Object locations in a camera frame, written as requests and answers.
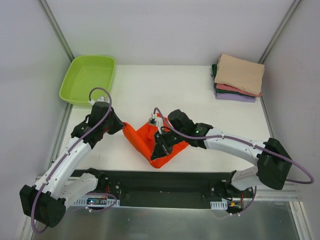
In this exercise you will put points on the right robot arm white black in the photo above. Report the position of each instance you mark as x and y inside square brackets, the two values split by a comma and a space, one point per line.
[270, 161]

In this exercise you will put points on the green plastic bin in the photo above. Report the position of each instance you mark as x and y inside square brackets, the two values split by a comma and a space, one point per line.
[85, 73]

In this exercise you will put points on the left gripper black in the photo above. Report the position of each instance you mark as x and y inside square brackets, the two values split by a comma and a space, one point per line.
[116, 122]

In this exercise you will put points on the beige folded t shirt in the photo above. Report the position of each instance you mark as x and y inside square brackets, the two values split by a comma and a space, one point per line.
[241, 74]

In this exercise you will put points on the left aluminium corner post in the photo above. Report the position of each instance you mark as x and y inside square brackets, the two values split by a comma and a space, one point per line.
[56, 28]

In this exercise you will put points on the pink folded t shirt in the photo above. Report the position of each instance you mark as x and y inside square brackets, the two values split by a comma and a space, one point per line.
[226, 87]

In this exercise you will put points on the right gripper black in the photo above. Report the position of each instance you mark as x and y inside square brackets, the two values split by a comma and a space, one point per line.
[163, 142]

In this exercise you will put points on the dark green folded t shirt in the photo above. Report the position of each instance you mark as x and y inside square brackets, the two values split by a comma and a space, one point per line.
[214, 69]

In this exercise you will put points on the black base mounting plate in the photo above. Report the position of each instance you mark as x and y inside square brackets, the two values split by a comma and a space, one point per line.
[182, 190]

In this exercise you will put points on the left white cable duct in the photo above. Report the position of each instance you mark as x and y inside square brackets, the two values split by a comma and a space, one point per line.
[96, 202]

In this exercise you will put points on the white cable duct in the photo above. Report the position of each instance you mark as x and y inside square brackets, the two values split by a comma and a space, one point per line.
[219, 205]
[96, 202]

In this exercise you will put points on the lilac folded t shirt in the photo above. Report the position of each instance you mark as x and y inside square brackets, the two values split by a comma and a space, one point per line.
[235, 97]

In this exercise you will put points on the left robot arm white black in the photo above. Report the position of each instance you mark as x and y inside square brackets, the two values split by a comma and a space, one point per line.
[48, 199]

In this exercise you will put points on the aluminium corner post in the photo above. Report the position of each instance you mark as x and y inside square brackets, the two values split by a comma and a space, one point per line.
[295, 4]
[56, 28]

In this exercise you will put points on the right aluminium corner post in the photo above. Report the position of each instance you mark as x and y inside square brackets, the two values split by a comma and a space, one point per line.
[295, 4]

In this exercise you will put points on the orange t shirt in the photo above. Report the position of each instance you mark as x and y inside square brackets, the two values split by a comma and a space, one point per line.
[143, 141]

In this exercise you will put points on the right white cable duct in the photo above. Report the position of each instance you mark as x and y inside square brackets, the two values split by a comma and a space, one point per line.
[219, 205]

